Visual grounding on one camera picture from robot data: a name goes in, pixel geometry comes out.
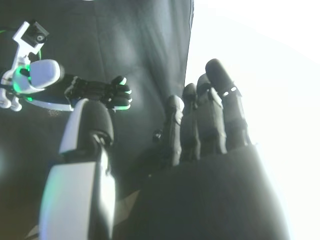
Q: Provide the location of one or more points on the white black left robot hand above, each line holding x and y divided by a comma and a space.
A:
205, 195

